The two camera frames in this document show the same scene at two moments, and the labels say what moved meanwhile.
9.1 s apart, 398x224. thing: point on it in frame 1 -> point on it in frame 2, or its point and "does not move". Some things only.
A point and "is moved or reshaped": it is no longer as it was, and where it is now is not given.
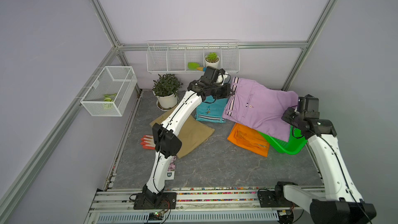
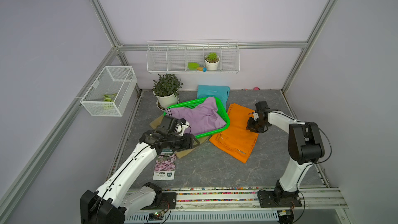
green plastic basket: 293,146 -> 194,103
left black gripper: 225,94 -> 186,141
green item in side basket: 108,100 does not move
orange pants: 249,138 is moved or reshaped
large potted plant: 166,89 does not move
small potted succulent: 212,59 does not move
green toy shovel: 194,66 does not move
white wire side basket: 109,95 does not move
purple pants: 251,103 -> 204,118
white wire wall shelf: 192,56 does not move
